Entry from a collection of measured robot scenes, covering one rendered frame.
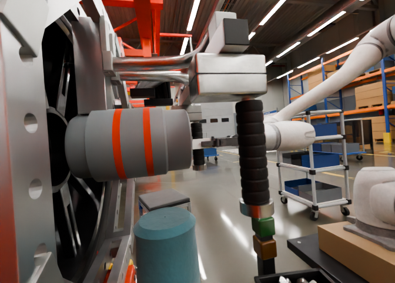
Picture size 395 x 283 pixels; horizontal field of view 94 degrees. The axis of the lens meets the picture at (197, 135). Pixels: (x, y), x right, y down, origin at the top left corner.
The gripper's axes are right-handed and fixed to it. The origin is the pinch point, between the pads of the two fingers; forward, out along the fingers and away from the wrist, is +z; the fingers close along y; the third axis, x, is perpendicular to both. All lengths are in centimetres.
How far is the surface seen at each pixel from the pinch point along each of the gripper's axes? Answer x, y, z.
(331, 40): 506, 827, -1036
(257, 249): -24.2, -18.3, -7.8
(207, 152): -55, 509, -139
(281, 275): -26.0, -24.5, -9.1
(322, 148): -54, 338, -400
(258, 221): -17.3, -19.4, -7.8
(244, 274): -83, 47, -33
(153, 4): 239, 273, 3
